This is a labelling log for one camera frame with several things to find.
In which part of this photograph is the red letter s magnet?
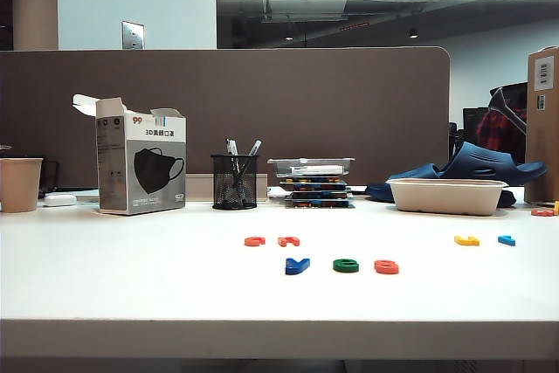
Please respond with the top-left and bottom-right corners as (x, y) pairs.
(373, 259), (402, 276)

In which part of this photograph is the blue letter y magnet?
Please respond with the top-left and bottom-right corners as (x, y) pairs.
(284, 257), (312, 276)

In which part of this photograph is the brown desk partition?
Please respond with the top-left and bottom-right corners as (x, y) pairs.
(0, 45), (452, 201)

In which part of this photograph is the beige oval tray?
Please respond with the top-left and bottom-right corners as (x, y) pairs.
(386, 177), (510, 217)

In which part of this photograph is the black monitor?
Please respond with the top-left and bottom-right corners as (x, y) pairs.
(462, 107), (493, 155)

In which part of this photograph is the red plaid garment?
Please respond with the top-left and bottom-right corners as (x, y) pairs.
(475, 108), (529, 163)

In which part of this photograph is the black and white pen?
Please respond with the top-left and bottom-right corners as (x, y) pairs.
(235, 139), (264, 188)
(224, 137), (242, 188)

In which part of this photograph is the white earbuds case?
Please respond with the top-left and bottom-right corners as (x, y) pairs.
(43, 192), (79, 208)

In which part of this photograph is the silver wall switch plate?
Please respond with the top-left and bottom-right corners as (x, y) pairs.
(121, 20), (147, 51)

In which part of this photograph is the brown paper cup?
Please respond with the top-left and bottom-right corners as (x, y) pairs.
(0, 156), (45, 214)

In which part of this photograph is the grey face mask box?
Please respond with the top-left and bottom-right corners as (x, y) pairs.
(71, 93), (189, 217)

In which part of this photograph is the brown cardboard box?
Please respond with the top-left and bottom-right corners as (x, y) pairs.
(525, 45), (559, 204)

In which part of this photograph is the grey chair part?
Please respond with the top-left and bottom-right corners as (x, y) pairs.
(488, 81), (529, 135)

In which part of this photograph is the black mesh pen holder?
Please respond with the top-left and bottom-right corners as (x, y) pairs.
(210, 153), (260, 211)

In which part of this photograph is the navy blue rubber slipper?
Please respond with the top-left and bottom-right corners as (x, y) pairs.
(364, 162), (443, 204)
(438, 141), (549, 188)

